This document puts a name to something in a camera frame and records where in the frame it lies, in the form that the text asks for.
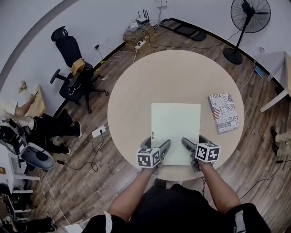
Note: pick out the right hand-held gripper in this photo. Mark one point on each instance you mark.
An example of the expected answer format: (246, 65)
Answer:
(208, 152)

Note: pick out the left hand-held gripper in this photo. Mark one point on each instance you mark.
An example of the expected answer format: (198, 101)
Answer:
(147, 158)

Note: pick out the pale green paper sheet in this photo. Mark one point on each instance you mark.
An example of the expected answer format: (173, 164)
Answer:
(176, 134)

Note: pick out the person's left forearm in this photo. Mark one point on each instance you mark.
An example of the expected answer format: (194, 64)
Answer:
(131, 193)

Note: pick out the person's right forearm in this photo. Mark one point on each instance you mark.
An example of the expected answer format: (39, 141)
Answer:
(219, 188)

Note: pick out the printed cover book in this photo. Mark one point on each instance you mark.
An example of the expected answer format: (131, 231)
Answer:
(224, 112)

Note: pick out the white power strip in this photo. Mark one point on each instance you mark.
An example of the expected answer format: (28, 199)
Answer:
(100, 131)
(140, 44)

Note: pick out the person's black shirt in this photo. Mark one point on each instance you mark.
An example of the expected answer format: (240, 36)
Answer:
(177, 209)

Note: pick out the round wooden table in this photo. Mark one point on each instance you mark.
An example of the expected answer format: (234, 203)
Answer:
(172, 77)

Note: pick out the blue flat item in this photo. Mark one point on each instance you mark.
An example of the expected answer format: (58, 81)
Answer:
(259, 71)

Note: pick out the small cardboard box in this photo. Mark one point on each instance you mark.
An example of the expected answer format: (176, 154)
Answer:
(77, 66)

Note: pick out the black floor mats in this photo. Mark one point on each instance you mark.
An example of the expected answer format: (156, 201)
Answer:
(186, 30)

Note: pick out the pile of woven sacks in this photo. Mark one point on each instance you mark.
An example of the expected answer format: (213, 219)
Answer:
(136, 34)

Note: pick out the rectangular desk with white legs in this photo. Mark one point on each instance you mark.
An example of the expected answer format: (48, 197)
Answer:
(279, 66)

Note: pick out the white stool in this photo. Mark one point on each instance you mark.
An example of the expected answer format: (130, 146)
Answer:
(73, 228)

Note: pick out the black office chair with headrest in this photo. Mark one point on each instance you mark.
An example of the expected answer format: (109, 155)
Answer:
(72, 61)

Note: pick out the white router with black antennas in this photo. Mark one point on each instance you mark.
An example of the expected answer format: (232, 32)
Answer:
(142, 20)

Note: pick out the black standing fan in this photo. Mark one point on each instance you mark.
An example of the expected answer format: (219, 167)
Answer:
(250, 16)

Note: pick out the dried flower bunch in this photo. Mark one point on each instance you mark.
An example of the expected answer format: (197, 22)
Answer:
(22, 86)

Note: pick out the black wall adapter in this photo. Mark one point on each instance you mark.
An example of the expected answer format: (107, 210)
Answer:
(97, 46)

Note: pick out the white shelf frame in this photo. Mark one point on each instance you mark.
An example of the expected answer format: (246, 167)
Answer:
(13, 179)

